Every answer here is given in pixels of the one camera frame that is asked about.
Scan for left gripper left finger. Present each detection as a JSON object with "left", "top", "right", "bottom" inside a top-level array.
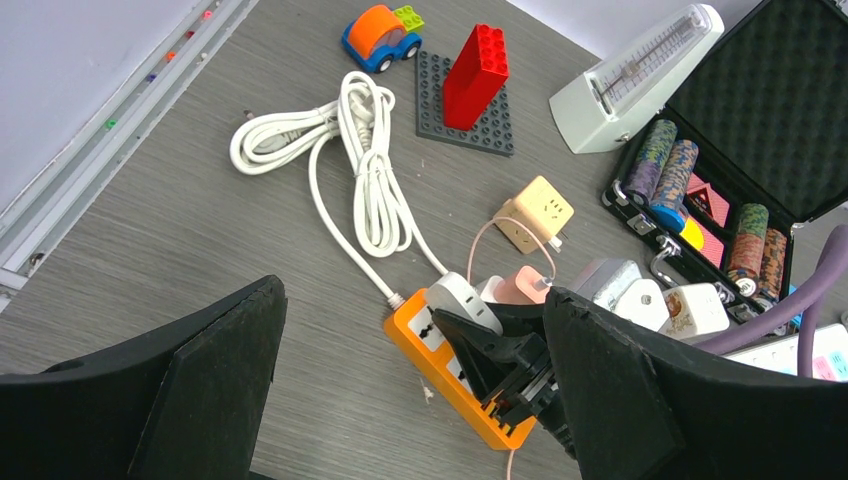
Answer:
[{"left": 1, "top": 275, "right": 287, "bottom": 479}]

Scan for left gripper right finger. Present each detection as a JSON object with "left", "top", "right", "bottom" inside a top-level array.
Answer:
[{"left": 543, "top": 287, "right": 847, "bottom": 479}]

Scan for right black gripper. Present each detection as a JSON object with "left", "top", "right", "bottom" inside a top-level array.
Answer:
[{"left": 431, "top": 303, "right": 576, "bottom": 458}]

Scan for white plug adapter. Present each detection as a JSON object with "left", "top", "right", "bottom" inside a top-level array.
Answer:
[{"left": 424, "top": 272, "right": 503, "bottom": 335}]

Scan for white cube socket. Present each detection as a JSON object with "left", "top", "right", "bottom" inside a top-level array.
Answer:
[{"left": 659, "top": 283, "right": 730, "bottom": 340}]

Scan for orange cube socket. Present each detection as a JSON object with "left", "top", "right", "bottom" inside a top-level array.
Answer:
[{"left": 494, "top": 175, "right": 574, "bottom": 254}]

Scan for pink charger plug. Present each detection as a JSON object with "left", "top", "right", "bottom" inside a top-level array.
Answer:
[{"left": 493, "top": 266, "right": 552, "bottom": 305}]

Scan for white power strip with usb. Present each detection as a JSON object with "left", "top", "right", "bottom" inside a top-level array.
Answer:
[{"left": 475, "top": 275, "right": 504, "bottom": 303}]

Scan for orange power strip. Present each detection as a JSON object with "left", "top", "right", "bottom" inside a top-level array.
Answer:
[{"left": 383, "top": 288, "right": 536, "bottom": 451}]

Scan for grey building baseplate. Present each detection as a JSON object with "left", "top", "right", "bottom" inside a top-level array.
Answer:
[{"left": 414, "top": 49, "right": 515, "bottom": 157}]

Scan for white colourful power strip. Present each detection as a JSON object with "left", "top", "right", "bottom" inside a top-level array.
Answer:
[{"left": 725, "top": 324, "right": 847, "bottom": 382}]

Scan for white metronome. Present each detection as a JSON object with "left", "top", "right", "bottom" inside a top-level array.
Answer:
[{"left": 549, "top": 3, "right": 725, "bottom": 154}]

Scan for red toy brick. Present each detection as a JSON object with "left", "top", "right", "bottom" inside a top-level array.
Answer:
[{"left": 442, "top": 24, "right": 510, "bottom": 131}]

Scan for black poker chip case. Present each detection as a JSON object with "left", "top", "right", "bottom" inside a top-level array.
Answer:
[{"left": 601, "top": 0, "right": 848, "bottom": 326}]

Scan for toy car blocks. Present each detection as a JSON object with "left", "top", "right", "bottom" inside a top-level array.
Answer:
[{"left": 340, "top": 4, "right": 425, "bottom": 74}]

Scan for pink usb cable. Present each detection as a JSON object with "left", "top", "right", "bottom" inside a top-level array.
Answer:
[{"left": 466, "top": 216, "right": 558, "bottom": 480}]

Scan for white coiled power cord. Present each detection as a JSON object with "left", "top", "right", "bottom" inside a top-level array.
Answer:
[{"left": 229, "top": 70, "right": 452, "bottom": 309}]

